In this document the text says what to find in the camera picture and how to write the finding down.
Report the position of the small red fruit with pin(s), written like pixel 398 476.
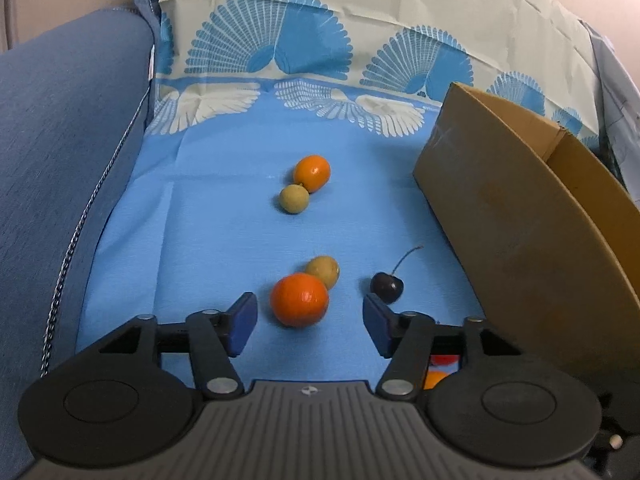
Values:
pixel 444 359

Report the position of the yellowish longan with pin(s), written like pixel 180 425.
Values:
pixel 293 199
pixel 324 269

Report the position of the dark cherry with stem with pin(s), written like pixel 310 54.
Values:
pixel 386 287

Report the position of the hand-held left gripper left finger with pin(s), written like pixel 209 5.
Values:
pixel 242 322

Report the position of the large round orange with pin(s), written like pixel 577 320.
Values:
pixel 299 301

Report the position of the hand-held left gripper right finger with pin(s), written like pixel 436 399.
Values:
pixel 377 325

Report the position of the blue fan-print cloth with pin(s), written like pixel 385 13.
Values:
pixel 225 235

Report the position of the brown cardboard box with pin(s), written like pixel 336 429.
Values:
pixel 500 220

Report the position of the small orange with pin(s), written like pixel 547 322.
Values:
pixel 312 172

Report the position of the pale blue printed sheet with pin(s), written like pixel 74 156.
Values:
pixel 617 110

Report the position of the white sofa label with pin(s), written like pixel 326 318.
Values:
pixel 151 62

